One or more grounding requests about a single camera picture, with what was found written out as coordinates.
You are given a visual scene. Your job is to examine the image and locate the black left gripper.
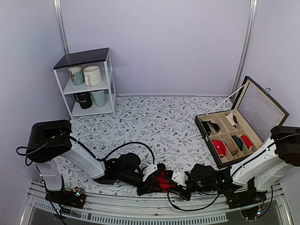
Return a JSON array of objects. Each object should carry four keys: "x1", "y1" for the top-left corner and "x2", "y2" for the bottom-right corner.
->
[{"x1": 117, "y1": 172, "x2": 162, "y2": 197}]

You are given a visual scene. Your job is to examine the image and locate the red sock pair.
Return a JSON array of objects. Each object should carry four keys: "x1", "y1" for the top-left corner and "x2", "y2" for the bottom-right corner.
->
[{"x1": 155, "y1": 172, "x2": 174, "y2": 192}]

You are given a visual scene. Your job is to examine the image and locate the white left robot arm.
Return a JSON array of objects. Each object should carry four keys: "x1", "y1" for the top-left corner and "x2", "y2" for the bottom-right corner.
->
[{"x1": 25, "y1": 120, "x2": 165, "y2": 203}]

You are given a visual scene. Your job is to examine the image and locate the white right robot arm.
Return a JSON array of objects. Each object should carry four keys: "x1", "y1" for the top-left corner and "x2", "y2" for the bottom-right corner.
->
[{"x1": 167, "y1": 126, "x2": 300, "y2": 204}]

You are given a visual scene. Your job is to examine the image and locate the black socks in box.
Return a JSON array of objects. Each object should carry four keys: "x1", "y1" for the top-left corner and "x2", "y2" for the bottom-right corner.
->
[{"x1": 201, "y1": 120, "x2": 220, "y2": 136}]

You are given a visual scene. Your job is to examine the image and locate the floral table mat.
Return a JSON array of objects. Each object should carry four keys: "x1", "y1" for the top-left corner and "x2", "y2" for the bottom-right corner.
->
[{"x1": 50, "y1": 95, "x2": 256, "y2": 198}]

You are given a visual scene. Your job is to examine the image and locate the red rolled sock with white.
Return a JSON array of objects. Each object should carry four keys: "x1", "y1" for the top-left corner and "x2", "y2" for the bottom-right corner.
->
[{"x1": 212, "y1": 139, "x2": 226, "y2": 158}]

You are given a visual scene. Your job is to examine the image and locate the tan rolled sock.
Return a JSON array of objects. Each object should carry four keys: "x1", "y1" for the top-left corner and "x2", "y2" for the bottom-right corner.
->
[{"x1": 224, "y1": 138, "x2": 239, "y2": 156}]

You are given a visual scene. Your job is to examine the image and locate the black compartment storage box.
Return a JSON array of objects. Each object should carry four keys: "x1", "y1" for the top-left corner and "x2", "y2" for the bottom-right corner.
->
[{"x1": 195, "y1": 76, "x2": 289, "y2": 169}]

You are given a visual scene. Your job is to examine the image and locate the green rolled sock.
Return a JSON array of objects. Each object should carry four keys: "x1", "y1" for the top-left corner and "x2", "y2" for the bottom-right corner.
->
[{"x1": 232, "y1": 135, "x2": 244, "y2": 151}]

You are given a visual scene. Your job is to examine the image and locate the red rolled sock right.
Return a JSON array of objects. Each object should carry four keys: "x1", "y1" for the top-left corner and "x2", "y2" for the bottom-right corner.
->
[{"x1": 240, "y1": 135, "x2": 253, "y2": 150}]

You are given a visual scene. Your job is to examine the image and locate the white sock in box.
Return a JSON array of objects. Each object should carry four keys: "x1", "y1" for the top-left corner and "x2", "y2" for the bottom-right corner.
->
[{"x1": 225, "y1": 112, "x2": 238, "y2": 128}]

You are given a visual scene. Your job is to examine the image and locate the mint green tumbler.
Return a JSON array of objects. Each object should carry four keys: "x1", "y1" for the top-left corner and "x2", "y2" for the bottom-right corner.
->
[{"x1": 91, "y1": 90, "x2": 105, "y2": 108}]

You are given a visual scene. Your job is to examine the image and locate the black mug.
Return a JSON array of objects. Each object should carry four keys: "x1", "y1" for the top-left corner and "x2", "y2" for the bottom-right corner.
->
[{"x1": 74, "y1": 92, "x2": 92, "y2": 109}]

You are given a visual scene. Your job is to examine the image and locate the cream white mug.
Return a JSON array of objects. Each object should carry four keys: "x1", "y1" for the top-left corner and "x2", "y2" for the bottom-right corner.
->
[{"x1": 83, "y1": 66, "x2": 102, "y2": 87}]

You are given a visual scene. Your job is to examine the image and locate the white shelf black top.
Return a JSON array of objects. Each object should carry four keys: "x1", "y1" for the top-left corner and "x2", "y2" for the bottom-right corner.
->
[{"x1": 53, "y1": 47, "x2": 116, "y2": 119}]

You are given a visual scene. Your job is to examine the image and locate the teal patterned mug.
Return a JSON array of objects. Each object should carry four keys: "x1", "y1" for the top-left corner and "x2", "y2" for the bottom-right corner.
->
[{"x1": 68, "y1": 65, "x2": 85, "y2": 86}]

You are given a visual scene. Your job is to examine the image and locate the right metal pole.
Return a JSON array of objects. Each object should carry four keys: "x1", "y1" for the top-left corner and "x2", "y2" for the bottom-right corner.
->
[{"x1": 232, "y1": 0, "x2": 258, "y2": 95}]

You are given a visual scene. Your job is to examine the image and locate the metal pole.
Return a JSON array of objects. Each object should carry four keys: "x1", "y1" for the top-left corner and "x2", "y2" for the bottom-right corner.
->
[
  {"x1": 232, "y1": 0, "x2": 258, "y2": 95},
  {"x1": 53, "y1": 0, "x2": 69, "y2": 54}
]

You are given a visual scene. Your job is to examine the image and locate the left metal pole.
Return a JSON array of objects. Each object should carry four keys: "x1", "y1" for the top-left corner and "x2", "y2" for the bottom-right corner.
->
[{"x1": 53, "y1": 0, "x2": 69, "y2": 54}]

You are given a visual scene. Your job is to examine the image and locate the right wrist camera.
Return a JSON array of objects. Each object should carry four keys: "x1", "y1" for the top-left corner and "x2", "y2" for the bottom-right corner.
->
[{"x1": 172, "y1": 171, "x2": 188, "y2": 188}]

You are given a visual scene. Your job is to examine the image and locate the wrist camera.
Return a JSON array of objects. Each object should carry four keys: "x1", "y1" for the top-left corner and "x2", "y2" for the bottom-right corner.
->
[
  {"x1": 172, "y1": 171, "x2": 188, "y2": 188},
  {"x1": 142, "y1": 164, "x2": 158, "y2": 182}
]

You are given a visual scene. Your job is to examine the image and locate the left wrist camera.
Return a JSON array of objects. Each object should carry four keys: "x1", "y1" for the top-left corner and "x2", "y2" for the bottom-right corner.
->
[{"x1": 142, "y1": 164, "x2": 158, "y2": 182}]

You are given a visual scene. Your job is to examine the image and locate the metal front rail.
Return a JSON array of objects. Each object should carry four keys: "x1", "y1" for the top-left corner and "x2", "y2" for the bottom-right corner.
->
[{"x1": 18, "y1": 181, "x2": 295, "y2": 225}]

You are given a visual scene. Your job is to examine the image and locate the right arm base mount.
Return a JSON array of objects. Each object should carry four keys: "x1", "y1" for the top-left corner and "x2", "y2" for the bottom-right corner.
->
[{"x1": 225, "y1": 178, "x2": 274, "y2": 221}]

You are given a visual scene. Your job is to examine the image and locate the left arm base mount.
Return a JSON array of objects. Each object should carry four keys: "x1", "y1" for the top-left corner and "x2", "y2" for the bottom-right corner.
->
[{"x1": 44, "y1": 176, "x2": 86, "y2": 209}]

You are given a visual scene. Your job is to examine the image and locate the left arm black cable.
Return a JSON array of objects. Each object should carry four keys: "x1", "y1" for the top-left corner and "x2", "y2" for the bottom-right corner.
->
[{"x1": 15, "y1": 135, "x2": 156, "y2": 167}]

